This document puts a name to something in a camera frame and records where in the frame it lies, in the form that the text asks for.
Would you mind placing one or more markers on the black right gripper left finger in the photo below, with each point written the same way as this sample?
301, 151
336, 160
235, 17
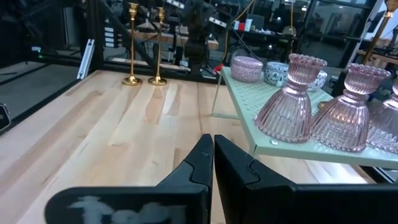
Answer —
140, 205

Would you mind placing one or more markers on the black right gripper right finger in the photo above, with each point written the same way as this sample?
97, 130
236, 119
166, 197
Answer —
280, 205

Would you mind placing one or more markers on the pink ribbed glass candle holder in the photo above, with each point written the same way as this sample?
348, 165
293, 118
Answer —
387, 124
286, 115
342, 124

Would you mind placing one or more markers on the tall brass candlestick holder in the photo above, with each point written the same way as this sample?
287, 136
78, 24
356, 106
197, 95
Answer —
157, 81
390, 7
132, 81

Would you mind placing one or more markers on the blue floral candle tin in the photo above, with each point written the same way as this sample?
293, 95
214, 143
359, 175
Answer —
275, 74

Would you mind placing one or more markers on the purple floral candle tin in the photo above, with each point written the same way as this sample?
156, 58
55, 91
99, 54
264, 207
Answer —
247, 71

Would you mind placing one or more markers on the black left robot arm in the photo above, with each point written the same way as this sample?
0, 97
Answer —
197, 31

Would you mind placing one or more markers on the pale green perforated shelf riser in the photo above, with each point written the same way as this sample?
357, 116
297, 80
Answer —
248, 96

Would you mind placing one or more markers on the white blue patterned tin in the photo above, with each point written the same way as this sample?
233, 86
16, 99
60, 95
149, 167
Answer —
318, 82

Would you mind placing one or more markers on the silver aluminium extrusion bar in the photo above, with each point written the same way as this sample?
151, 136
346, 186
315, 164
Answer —
85, 60

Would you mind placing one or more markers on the background wooden table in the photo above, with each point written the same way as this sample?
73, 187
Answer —
146, 34

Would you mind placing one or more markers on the black rig frame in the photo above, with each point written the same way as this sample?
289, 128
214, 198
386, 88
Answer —
94, 31

